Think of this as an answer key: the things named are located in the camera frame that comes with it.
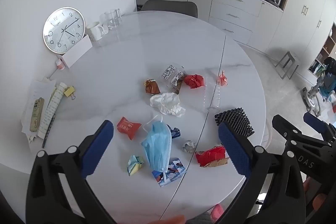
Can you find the blue face mask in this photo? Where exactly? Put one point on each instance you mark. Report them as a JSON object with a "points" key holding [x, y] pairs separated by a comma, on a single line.
{"points": [[157, 145]]}

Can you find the white drawer cabinet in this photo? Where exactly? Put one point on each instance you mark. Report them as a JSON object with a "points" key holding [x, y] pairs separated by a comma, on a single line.
{"points": [[233, 12]]}

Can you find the red torn cardboard packet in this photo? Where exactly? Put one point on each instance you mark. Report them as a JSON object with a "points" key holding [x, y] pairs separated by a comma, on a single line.
{"points": [[211, 156]]}

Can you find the white tall wardrobe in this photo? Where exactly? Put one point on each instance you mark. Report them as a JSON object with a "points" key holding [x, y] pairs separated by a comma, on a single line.
{"points": [[302, 29]]}

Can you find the clear plastic bottle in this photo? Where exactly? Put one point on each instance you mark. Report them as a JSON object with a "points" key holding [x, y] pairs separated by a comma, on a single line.
{"points": [[212, 98]]}

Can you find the person's right hand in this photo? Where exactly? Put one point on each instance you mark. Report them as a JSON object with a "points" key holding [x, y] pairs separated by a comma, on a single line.
{"points": [[320, 200]]}

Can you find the rolled printed paper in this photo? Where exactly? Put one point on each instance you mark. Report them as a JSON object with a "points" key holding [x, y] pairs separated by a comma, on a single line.
{"points": [[51, 108]]}

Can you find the white paper sheets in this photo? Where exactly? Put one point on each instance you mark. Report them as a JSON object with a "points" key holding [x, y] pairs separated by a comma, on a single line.
{"points": [[34, 88]]}

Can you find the grey dining chair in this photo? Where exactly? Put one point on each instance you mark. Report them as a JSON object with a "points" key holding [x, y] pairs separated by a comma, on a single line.
{"points": [[168, 6]]}

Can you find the small pink bottle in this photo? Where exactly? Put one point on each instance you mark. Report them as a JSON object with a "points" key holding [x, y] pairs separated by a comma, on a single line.
{"points": [[60, 64]]}

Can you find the black foam mesh net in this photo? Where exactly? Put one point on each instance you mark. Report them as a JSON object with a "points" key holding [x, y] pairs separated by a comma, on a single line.
{"points": [[236, 119]]}

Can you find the yellow binder clip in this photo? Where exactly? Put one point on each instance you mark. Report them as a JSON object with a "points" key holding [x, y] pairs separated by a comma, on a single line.
{"points": [[69, 92]]}

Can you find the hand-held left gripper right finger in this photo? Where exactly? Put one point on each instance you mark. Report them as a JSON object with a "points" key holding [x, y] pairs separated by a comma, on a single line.
{"points": [[233, 146]]}

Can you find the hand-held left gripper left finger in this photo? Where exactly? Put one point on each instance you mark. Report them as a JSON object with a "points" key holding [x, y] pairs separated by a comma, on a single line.
{"points": [[98, 146]]}

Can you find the grey floor cleaning machine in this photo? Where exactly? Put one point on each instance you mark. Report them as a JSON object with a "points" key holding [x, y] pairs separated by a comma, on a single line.
{"points": [[312, 99]]}

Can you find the round white wall clock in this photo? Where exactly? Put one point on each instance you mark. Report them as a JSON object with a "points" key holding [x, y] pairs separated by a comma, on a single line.
{"points": [[63, 29]]}

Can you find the open wooden shelf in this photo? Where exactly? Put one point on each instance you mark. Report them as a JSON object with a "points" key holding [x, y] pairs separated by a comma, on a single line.
{"points": [[324, 56]]}

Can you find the brown crumpled wrapper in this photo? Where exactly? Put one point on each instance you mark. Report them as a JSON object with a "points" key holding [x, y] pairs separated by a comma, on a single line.
{"points": [[152, 87]]}

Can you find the pink printed clothing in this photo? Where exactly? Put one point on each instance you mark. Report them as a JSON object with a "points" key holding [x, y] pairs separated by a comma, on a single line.
{"points": [[216, 212]]}

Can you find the orange folded paper scrap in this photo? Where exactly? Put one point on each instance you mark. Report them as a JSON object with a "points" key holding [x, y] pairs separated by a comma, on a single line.
{"points": [[222, 79]]}

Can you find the white crumpled tissue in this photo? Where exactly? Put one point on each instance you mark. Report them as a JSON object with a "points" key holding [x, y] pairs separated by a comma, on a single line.
{"points": [[166, 103]]}

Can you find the yellow blue crumpled paper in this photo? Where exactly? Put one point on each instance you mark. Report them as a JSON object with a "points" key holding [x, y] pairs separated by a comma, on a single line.
{"points": [[135, 164]]}

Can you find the grey crumpled paper ball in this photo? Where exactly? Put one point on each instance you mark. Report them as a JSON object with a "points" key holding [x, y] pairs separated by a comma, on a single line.
{"points": [[189, 146]]}

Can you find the grey stool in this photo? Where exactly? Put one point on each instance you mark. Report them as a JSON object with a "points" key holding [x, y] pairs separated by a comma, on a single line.
{"points": [[287, 58]]}

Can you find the blue printed carton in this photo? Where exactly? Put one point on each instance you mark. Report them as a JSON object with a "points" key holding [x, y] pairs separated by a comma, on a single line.
{"points": [[174, 170]]}

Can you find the white ceramic mug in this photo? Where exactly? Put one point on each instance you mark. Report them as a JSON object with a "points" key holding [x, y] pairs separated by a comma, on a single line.
{"points": [[94, 31]]}

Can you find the clear labelled plastic wrapper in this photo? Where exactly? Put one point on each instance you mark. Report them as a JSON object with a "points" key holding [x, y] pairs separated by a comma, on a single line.
{"points": [[173, 77]]}

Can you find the beige cased phone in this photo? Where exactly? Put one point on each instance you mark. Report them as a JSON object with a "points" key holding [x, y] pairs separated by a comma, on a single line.
{"points": [[36, 115]]}

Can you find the red crumpled paper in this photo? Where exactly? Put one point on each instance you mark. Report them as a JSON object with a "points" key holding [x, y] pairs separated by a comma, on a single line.
{"points": [[194, 81]]}

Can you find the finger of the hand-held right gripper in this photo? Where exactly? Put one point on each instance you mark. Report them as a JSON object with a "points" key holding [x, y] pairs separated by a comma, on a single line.
{"points": [[319, 125], [281, 124]]}

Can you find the red snack packet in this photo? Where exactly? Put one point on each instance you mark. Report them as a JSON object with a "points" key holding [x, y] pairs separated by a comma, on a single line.
{"points": [[127, 127]]}

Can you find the dark blue crumpled wrapper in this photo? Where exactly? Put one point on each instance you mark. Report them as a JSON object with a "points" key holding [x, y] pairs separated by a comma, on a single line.
{"points": [[175, 132]]}

